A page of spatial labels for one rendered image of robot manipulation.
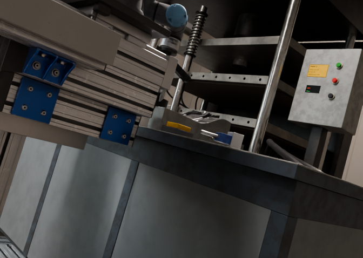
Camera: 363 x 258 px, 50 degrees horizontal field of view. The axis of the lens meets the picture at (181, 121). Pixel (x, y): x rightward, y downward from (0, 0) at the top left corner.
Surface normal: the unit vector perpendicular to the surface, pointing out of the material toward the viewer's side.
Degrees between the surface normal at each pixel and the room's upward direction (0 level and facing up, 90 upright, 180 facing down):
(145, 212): 90
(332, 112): 90
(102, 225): 90
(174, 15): 90
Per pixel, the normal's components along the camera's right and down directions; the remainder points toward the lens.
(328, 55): -0.70, -0.26
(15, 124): 0.66, 0.14
